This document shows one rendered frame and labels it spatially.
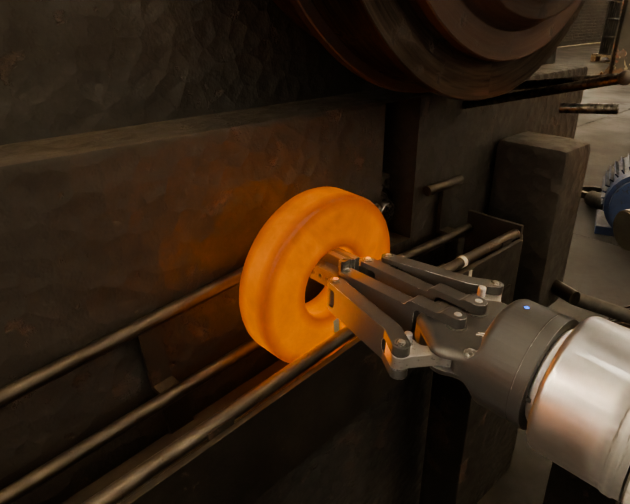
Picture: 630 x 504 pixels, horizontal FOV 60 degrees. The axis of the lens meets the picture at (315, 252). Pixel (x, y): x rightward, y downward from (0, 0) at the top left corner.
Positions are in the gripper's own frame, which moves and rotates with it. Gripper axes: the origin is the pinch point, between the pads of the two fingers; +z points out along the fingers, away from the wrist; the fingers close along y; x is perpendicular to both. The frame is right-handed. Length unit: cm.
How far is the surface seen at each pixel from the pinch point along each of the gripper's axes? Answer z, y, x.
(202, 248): 6.9, -7.3, 0.9
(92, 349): 5.5, -18.0, -3.5
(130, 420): 3.1, -17.0, -9.3
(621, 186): 38, 215, -51
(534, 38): -4.0, 22.6, 17.1
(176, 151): 7.3, -8.8, 9.3
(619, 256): 28, 207, -78
